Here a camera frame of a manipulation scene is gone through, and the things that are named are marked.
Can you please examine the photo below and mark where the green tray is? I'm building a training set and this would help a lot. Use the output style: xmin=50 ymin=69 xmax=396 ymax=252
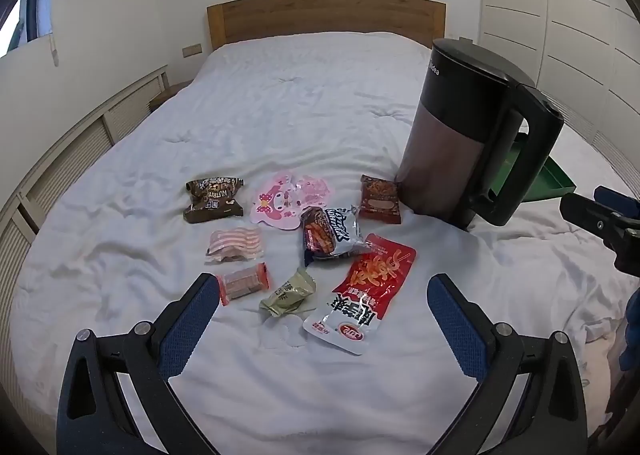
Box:
xmin=492 ymin=131 xmax=578 ymax=203

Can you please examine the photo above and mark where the white wardrobe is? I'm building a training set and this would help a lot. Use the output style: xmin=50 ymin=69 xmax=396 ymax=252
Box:
xmin=477 ymin=0 xmax=640 ymax=176

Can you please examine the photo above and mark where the window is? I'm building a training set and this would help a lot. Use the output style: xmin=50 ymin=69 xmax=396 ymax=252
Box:
xmin=0 ymin=0 xmax=61 ymax=56

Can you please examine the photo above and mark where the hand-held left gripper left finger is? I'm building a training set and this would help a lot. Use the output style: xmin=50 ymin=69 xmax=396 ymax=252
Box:
xmin=56 ymin=273 xmax=222 ymax=455

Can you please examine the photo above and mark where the person's right hand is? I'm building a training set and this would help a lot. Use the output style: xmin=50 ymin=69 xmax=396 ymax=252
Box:
xmin=618 ymin=284 xmax=640 ymax=372

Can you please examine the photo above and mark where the dark brown snack packet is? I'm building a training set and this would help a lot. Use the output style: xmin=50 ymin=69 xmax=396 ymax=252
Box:
xmin=183 ymin=177 xmax=246 ymax=225

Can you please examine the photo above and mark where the black and bronze electric kettle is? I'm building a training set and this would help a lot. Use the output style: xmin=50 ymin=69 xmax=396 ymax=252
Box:
xmin=394 ymin=37 xmax=565 ymax=232

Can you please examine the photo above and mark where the red and white snack packet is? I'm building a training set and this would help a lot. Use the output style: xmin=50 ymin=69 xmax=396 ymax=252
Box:
xmin=303 ymin=233 xmax=418 ymax=356

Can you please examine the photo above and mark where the beige slatted wall cabinet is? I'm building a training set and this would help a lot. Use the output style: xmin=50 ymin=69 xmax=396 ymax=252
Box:
xmin=0 ymin=65 xmax=169 ymax=386

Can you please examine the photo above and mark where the pink striped snack packet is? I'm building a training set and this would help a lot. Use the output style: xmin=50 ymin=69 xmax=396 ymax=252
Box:
xmin=205 ymin=227 xmax=264 ymax=264

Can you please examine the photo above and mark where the red-brown snack packet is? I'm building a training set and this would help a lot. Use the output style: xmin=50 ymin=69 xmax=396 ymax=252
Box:
xmin=360 ymin=174 xmax=404 ymax=225

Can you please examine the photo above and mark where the pink cartoon character packet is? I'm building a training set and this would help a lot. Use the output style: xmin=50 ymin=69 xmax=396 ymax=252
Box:
xmin=249 ymin=172 xmax=334 ymax=234

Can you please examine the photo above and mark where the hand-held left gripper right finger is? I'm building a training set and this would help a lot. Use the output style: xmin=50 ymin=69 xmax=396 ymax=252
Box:
xmin=426 ymin=273 xmax=588 ymax=455

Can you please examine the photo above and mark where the silver and blue snack packet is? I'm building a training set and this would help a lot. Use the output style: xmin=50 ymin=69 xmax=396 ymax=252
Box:
xmin=299 ymin=207 xmax=372 ymax=264

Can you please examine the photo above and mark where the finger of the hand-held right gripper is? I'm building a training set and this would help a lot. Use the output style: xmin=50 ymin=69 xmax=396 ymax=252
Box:
xmin=594 ymin=186 xmax=640 ymax=232
xmin=559 ymin=192 xmax=627 ymax=250

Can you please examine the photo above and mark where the clear red-ended snack packet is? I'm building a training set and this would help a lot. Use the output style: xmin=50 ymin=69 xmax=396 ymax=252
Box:
xmin=215 ymin=262 xmax=271 ymax=306

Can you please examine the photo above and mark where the olive green snack packet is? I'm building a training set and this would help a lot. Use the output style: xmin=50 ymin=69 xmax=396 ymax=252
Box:
xmin=259 ymin=268 xmax=319 ymax=319

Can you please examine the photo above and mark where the wooden headboard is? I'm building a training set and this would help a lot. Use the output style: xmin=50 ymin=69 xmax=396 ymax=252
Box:
xmin=207 ymin=0 xmax=447 ymax=52

